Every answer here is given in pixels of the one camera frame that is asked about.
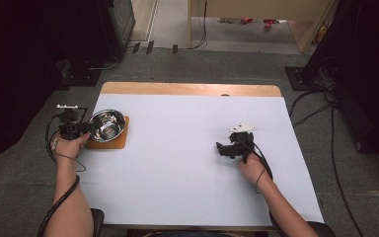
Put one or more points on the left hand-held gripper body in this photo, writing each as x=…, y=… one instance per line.
x=69, y=126

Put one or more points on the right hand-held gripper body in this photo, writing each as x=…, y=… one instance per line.
x=242, y=141

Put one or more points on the stainless steel bowl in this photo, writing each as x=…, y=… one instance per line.
x=108, y=125

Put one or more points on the orange wooden trivet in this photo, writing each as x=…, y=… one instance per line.
x=120, y=143

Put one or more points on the person's left hand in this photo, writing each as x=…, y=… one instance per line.
x=68, y=148

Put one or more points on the person's right hand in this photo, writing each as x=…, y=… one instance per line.
x=252, y=169

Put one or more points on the white table cover sheet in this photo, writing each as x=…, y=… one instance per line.
x=190, y=164

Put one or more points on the black stand base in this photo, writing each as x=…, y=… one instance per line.
x=82, y=74

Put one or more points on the black curtain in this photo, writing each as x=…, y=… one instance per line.
x=371, y=65
x=16, y=65

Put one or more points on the black tape strip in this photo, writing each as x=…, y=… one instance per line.
x=136, y=47
x=150, y=47
x=175, y=49

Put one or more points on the black metal stand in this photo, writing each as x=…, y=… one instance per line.
x=312, y=65

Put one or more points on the dark monitor on stand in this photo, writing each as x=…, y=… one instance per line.
x=120, y=23

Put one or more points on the red shoe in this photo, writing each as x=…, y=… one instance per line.
x=246, y=21
x=269, y=23

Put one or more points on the white shoes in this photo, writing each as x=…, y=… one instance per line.
x=226, y=20

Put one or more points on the light wooden desk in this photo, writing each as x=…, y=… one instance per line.
x=260, y=8

